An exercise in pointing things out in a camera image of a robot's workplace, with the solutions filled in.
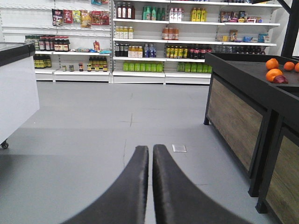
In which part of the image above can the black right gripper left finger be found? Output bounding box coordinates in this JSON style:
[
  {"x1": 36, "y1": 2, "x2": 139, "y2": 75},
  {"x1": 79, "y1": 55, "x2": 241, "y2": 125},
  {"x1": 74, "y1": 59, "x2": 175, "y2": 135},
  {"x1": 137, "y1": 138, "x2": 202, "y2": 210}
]
[{"x1": 64, "y1": 146, "x2": 149, "y2": 224}]

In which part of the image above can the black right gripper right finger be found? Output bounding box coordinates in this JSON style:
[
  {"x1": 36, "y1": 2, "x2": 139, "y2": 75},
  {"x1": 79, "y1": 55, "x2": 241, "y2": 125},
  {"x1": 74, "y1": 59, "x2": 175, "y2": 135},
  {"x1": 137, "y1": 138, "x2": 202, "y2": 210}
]
[{"x1": 152, "y1": 144, "x2": 248, "y2": 224}]

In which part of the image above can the far steel floor socket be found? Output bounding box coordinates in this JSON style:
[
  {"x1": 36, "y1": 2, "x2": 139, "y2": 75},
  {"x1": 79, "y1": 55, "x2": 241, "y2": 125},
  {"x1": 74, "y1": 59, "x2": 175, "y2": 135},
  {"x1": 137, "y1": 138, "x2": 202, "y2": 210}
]
[{"x1": 172, "y1": 144, "x2": 187, "y2": 153}]

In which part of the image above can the black wooden produce stand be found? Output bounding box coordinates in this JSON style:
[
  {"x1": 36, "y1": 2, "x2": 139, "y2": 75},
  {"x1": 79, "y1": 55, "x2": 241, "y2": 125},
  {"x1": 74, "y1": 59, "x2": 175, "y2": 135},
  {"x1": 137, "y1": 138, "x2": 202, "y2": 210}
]
[{"x1": 204, "y1": 53, "x2": 299, "y2": 224}]

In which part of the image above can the far white chest freezer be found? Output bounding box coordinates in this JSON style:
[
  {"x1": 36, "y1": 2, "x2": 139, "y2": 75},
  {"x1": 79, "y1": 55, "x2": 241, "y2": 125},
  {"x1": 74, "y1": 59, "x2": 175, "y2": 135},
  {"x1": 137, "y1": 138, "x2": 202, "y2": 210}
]
[{"x1": 0, "y1": 42, "x2": 40, "y2": 149}]

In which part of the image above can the orange fruit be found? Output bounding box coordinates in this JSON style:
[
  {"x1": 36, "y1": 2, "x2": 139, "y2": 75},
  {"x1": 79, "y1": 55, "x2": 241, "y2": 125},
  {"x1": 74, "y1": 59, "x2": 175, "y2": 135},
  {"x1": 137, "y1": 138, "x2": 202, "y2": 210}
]
[{"x1": 265, "y1": 69, "x2": 283, "y2": 82}]

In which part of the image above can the white supermarket shelving unit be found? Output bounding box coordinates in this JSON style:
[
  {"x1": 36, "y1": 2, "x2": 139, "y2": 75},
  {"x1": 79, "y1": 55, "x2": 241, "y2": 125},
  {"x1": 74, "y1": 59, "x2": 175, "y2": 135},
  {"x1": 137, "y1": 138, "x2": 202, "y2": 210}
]
[{"x1": 0, "y1": 0, "x2": 281, "y2": 84}]

